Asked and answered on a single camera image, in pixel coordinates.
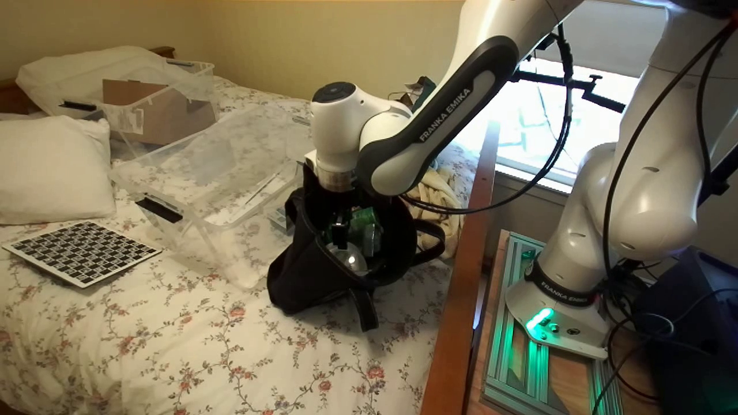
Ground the green bottle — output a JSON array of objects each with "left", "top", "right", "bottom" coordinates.
[{"left": 349, "top": 207, "right": 380, "bottom": 255}]

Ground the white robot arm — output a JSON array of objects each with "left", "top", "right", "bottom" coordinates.
[{"left": 312, "top": 0, "right": 738, "bottom": 360}]

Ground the black fabric bag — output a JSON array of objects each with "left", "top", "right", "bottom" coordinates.
[{"left": 267, "top": 166, "right": 446, "bottom": 330}]

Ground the clear plastic storage bin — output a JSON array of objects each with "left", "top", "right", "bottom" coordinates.
[{"left": 116, "top": 104, "right": 312, "bottom": 268}]

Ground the cream white cloth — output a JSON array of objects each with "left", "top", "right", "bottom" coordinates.
[{"left": 407, "top": 169, "right": 461, "bottom": 240}]

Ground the wooden bed footboard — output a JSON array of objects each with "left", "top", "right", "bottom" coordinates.
[{"left": 419, "top": 127, "right": 498, "bottom": 415}]

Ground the black remote control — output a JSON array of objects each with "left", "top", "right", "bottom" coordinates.
[{"left": 137, "top": 195, "right": 183, "bottom": 224}]

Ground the brown cardboard box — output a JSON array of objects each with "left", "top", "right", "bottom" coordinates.
[{"left": 101, "top": 78, "right": 216, "bottom": 144}]

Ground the checkered calibration board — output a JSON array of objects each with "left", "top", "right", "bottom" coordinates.
[{"left": 2, "top": 222, "right": 160, "bottom": 288}]

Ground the white pillow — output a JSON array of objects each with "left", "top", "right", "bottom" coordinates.
[{"left": 0, "top": 114, "right": 116, "bottom": 224}]

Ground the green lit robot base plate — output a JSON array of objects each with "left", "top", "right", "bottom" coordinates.
[{"left": 479, "top": 230, "right": 625, "bottom": 415}]

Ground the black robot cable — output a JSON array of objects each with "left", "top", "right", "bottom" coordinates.
[{"left": 400, "top": 20, "right": 738, "bottom": 415}]

